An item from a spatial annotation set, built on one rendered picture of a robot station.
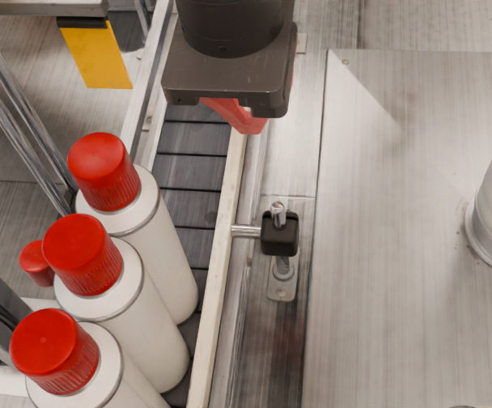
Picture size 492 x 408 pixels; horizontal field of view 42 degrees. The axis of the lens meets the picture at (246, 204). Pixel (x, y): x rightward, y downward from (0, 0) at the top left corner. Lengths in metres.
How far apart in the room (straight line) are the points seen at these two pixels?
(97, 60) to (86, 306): 0.14
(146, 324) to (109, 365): 0.06
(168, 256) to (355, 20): 0.43
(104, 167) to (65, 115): 0.39
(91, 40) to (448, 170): 0.34
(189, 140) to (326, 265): 0.18
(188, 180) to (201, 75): 0.25
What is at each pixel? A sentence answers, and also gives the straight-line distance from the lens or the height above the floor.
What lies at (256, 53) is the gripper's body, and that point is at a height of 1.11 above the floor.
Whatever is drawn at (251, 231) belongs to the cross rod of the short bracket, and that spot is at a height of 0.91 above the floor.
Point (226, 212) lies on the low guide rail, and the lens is 0.52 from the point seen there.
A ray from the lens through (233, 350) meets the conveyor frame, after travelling 0.52.
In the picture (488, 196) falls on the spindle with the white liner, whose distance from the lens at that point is 0.50.
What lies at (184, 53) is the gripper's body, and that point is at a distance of 0.36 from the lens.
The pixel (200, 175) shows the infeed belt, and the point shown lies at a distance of 0.58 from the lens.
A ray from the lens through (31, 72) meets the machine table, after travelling 0.79.
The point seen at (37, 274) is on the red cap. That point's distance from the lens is 0.60.
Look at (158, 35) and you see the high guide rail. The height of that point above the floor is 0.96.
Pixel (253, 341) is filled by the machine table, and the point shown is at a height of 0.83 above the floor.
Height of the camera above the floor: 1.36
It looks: 59 degrees down
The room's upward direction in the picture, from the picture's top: 10 degrees counter-clockwise
